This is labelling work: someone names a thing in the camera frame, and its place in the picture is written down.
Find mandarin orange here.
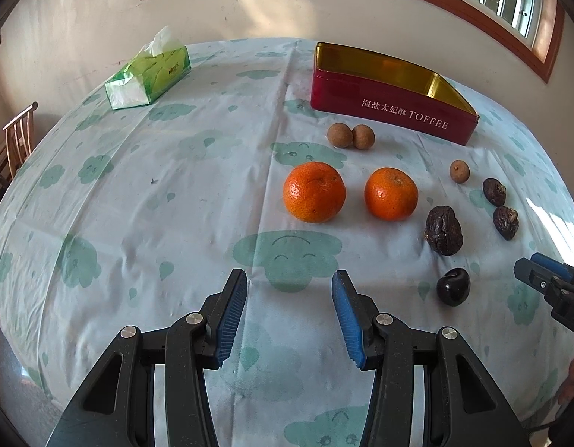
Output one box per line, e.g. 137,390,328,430
364,167,419,221
283,161,347,224

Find wooden chair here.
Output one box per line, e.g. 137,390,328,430
0,101,38,215

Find small dark wrinkled fruit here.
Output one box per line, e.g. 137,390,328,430
483,178,507,207
493,206,519,241

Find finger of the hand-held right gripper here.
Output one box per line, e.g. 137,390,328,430
530,252,574,285
514,258,570,296

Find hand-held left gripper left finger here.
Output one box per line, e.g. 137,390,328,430
47,269,248,447

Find green tissue pack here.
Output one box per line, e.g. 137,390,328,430
104,26,192,111

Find red and gold tin box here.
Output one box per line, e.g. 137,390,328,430
310,42,480,146

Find cloud print tablecloth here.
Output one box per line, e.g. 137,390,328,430
0,37,574,436

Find brown longan with stem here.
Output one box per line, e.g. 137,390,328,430
450,160,470,186

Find wooden window frame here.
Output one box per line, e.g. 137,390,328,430
138,0,567,85

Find large dark wrinkled fruit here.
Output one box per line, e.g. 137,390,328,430
424,205,464,257

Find dark glossy plum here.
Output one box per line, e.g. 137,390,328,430
436,268,471,307

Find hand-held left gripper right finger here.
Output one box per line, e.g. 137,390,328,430
331,270,532,447

